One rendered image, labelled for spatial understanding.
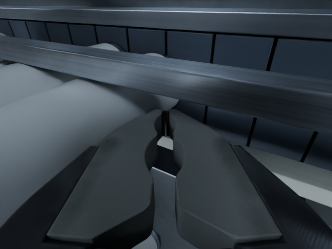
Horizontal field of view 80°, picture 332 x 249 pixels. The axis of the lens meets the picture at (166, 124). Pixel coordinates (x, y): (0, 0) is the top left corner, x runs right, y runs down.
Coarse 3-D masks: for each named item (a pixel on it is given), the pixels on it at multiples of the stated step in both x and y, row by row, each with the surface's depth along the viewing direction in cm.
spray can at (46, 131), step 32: (32, 96) 9; (64, 96) 9; (96, 96) 10; (128, 96) 11; (160, 96) 14; (0, 128) 7; (32, 128) 8; (64, 128) 8; (96, 128) 9; (0, 160) 7; (32, 160) 7; (64, 160) 8; (0, 192) 6; (32, 192) 7; (0, 224) 7
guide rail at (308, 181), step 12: (168, 144) 16; (240, 144) 15; (264, 156) 14; (276, 156) 14; (276, 168) 13; (288, 168) 13; (300, 168) 13; (312, 168) 13; (288, 180) 12; (300, 180) 12; (312, 180) 12; (324, 180) 12; (300, 192) 12; (312, 192) 12; (324, 192) 11; (324, 204) 12
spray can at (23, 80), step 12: (108, 48) 17; (120, 48) 18; (0, 72) 11; (12, 72) 12; (24, 72) 12; (36, 72) 12; (48, 72) 13; (60, 72) 13; (0, 84) 11; (12, 84) 11; (24, 84) 11; (36, 84) 12; (48, 84) 12; (0, 96) 10; (12, 96) 11; (24, 96) 11
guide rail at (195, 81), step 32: (32, 64) 12; (64, 64) 10; (96, 64) 9; (128, 64) 8; (160, 64) 8; (192, 64) 8; (192, 96) 7; (224, 96) 7; (256, 96) 6; (288, 96) 6; (320, 96) 5; (320, 128) 6
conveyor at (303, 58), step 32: (32, 32) 24; (64, 32) 21; (96, 32) 19; (128, 32) 17; (160, 32) 16; (192, 32) 14; (224, 64) 14; (256, 64) 13; (288, 64) 12; (320, 64) 12; (224, 128) 17; (256, 128) 15; (288, 128) 14; (320, 160) 14
